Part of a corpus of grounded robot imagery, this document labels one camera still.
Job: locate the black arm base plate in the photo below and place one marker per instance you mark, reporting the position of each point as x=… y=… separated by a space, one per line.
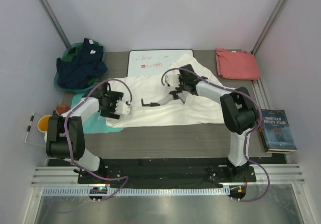
x=176 y=173

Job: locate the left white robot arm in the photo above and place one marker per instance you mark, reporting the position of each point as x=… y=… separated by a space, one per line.
x=65 y=135

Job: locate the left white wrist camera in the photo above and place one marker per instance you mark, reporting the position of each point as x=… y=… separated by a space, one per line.
x=122 y=108

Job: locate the white dry-erase board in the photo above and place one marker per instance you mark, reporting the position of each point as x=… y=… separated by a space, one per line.
x=153 y=62

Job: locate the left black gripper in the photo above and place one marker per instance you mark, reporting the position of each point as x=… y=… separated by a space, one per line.
x=110 y=113

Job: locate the clear acrylic sheet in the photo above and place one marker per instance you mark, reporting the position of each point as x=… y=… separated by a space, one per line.
x=34 y=136

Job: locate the green t-shirt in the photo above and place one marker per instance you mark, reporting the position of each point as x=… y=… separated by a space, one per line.
x=73 y=52

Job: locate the white slotted cable duct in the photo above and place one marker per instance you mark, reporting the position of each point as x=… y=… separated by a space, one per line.
x=124 y=192

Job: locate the teal cutting board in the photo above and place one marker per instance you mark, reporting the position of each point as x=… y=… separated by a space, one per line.
x=96 y=124

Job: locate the white printed t-shirt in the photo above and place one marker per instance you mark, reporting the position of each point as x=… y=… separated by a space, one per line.
x=146 y=89

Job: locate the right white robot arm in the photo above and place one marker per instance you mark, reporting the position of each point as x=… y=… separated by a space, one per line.
x=241 y=113

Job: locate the white mug orange inside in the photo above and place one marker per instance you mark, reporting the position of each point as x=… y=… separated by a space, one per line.
x=43 y=126

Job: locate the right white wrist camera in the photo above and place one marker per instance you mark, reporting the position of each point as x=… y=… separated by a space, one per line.
x=172 y=80

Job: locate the folded pink t-shirt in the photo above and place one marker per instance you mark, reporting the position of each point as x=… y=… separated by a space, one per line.
x=238 y=65

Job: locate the teal laundry basket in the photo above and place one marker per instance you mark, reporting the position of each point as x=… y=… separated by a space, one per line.
x=62 y=83

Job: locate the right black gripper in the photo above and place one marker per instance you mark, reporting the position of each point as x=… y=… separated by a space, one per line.
x=180 y=80

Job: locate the navy blue t-shirt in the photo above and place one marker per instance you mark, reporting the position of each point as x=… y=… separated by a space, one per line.
x=80 y=68

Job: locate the small brown red object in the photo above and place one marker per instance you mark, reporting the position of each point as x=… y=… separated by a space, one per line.
x=61 y=109

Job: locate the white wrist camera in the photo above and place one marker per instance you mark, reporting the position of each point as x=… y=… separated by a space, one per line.
x=172 y=80
x=122 y=108

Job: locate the Nineteen Eighty-Four book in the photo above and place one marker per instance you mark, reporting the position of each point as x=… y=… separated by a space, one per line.
x=275 y=132

